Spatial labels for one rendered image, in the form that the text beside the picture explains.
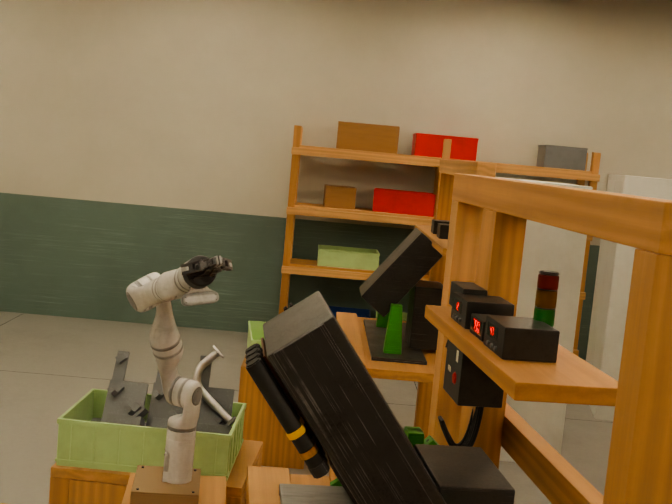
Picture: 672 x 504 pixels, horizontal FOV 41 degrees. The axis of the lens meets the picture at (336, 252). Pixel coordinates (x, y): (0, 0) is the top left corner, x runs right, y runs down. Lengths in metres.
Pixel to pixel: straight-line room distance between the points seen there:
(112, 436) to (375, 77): 6.68
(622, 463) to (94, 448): 2.10
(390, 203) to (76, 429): 5.99
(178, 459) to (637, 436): 1.65
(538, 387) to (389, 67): 7.72
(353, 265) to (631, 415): 7.36
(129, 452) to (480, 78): 6.96
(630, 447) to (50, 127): 8.62
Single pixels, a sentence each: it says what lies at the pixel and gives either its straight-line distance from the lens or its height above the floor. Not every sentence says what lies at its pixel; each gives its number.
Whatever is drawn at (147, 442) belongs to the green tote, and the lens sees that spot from 3.30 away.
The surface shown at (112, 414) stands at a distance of 3.52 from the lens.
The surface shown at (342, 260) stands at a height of 0.92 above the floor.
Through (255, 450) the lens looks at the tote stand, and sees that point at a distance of 3.62.
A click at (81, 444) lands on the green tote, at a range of 3.36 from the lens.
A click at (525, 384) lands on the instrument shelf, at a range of 1.91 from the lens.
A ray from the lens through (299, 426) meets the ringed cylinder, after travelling 2.02.
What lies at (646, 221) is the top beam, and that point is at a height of 1.90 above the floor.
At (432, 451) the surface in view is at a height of 1.24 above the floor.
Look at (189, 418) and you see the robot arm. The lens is 2.89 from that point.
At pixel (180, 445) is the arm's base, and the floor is 1.02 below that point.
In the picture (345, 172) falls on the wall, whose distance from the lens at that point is 9.41.
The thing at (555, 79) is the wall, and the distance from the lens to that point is 9.72.
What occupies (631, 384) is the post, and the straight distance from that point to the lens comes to 1.69.
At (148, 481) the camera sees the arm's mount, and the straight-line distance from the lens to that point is 2.98.
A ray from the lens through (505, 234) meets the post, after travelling 2.54.
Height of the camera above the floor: 1.97
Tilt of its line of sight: 6 degrees down
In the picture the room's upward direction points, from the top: 5 degrees clockwise
